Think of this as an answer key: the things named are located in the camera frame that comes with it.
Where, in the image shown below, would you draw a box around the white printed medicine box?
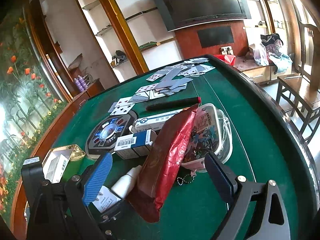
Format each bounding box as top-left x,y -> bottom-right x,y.
42,144 -> 86,184

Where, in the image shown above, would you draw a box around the small white dropper bottle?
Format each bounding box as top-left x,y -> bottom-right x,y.
111,165 -> 142,199

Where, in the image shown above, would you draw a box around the blue white barcode medicine box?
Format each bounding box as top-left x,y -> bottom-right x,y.
114,129 -> 157,159

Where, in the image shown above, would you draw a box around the clear cartoon plastic case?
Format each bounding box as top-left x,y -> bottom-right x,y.
181,103 -> 233,172

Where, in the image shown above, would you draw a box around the long white blue medicine box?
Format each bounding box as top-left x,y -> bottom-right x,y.
129,109 -> 183,133

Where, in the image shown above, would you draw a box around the red foil packet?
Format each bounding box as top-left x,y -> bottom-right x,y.
127,104 -> 199,223

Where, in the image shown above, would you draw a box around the black stick with red tip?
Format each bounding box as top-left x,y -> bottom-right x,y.
146,96 -> 201,111

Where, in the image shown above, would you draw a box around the round mahjong table control panel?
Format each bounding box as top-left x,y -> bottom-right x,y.
85,111 -> 138,159

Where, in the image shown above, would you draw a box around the left purple spray bottle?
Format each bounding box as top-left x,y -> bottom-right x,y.
74,78 -> 85,92

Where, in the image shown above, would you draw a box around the purple spray bottle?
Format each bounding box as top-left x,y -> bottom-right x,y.
78,75 -> 88,90
74,78 -> 85,92

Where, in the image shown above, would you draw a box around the right purple spray bottle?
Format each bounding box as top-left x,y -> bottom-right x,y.
78,75 -> 88,90

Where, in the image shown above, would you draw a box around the wooden chair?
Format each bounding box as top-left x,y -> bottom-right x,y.
276,22 -> 319,143

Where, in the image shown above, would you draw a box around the dark items on shelf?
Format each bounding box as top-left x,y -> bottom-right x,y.
111,50 -> 127,67

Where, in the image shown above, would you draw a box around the scattered playing cards pile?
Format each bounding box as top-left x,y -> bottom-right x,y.
109,57 -> 215,116

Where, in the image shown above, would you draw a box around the pile of clothes on cabinet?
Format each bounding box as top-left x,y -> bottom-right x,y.
252,33 -> 292,74

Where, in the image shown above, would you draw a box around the black wall panel under television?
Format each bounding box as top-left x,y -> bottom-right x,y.
197,25 -> 234,48

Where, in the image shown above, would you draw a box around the wall-mounted black television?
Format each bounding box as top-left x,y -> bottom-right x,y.
154,0 -> 251,31

